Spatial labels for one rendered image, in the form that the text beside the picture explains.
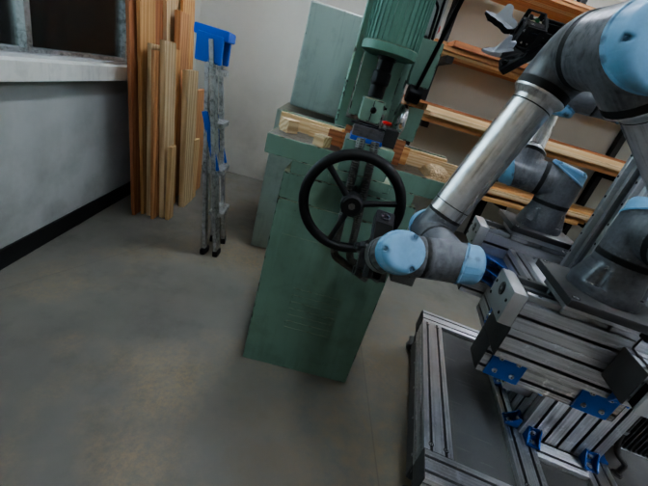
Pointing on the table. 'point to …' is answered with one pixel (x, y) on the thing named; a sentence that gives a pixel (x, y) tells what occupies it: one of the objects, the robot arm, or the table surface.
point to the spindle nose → (381, 76)
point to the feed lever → (429, 62)
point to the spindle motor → (397, 28)
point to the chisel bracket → (369, 110)
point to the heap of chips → (435, 172)
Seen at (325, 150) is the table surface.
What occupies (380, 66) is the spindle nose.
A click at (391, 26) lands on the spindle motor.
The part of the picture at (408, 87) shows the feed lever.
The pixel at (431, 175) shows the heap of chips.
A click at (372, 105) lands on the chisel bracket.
